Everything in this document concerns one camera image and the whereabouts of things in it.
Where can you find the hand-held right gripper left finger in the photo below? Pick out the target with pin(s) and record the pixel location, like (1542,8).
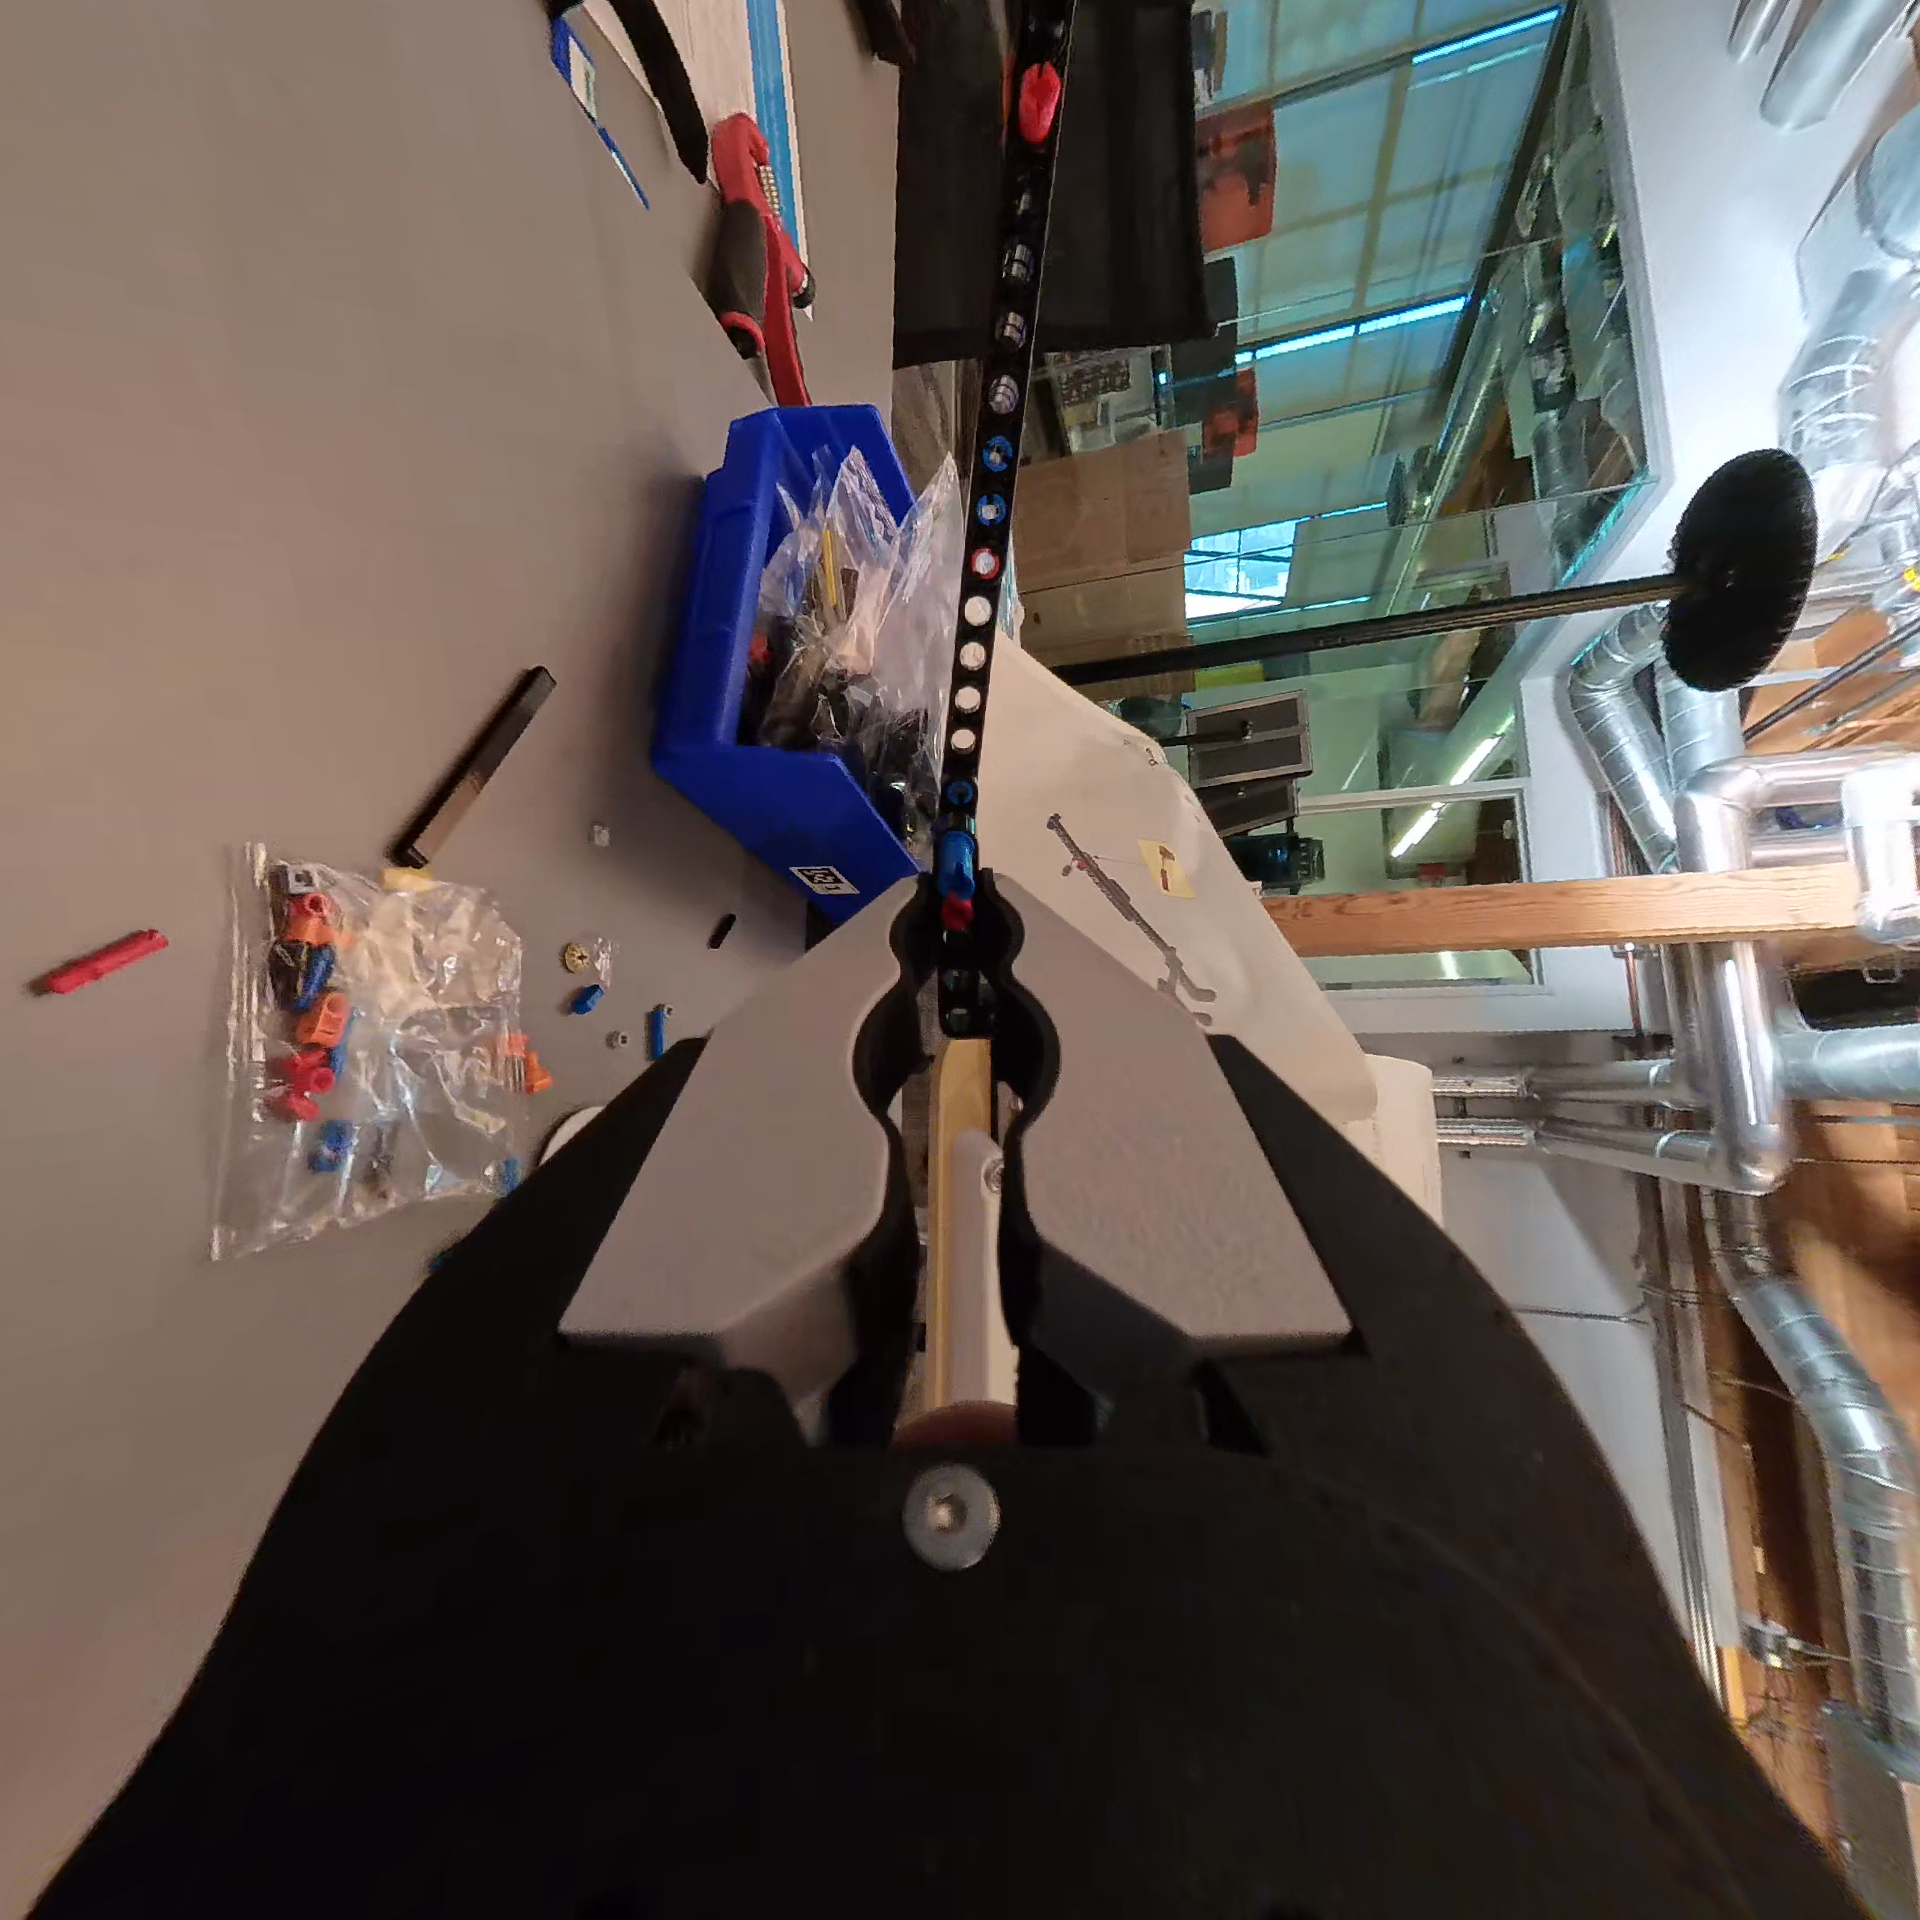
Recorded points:
(716,1200)

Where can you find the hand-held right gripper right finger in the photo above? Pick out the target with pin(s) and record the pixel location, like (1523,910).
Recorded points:
(1203,1200)

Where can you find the white instruction booklet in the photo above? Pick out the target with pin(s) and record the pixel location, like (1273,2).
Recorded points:
(1263,930)

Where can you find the black lego technic assembly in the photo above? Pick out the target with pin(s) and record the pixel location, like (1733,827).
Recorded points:
(988,515)

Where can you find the clear bag small lego parts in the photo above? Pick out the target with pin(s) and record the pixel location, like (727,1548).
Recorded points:
(406,1047)

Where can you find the short yellow lego piece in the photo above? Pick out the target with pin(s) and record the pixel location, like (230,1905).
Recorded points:
(406,875)

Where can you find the long black lego beam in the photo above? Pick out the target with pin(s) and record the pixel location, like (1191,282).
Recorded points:
(474,775)

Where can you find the bundle of clear lego bags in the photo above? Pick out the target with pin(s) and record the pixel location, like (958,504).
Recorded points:
(854,647)

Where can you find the red lego pin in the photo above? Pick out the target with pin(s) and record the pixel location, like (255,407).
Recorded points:
(99,965)

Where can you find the blue plastic storage bin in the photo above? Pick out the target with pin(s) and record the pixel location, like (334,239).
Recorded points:
(716,677)

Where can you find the cardboard box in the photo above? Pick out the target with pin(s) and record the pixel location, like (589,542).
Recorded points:
(1103,542)

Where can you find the black disc on pole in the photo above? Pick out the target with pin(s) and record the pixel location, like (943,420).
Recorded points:
(1739,572)

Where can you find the red black hand tool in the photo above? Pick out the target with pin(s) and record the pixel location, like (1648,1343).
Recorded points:
(766,255)

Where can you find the black monitor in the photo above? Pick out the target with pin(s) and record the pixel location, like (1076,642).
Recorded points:
(1106,182)

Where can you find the wooden post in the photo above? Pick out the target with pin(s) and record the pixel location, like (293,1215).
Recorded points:
(1557,913)

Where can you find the spiral silver duct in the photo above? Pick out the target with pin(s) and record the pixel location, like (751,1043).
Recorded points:
(1830,1424)

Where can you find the orange wall poster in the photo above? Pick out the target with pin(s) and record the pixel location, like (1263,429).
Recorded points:
(1233,175)
(1230,429)

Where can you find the insulated silver duct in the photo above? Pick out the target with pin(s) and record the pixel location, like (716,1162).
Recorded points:
(1846,300)

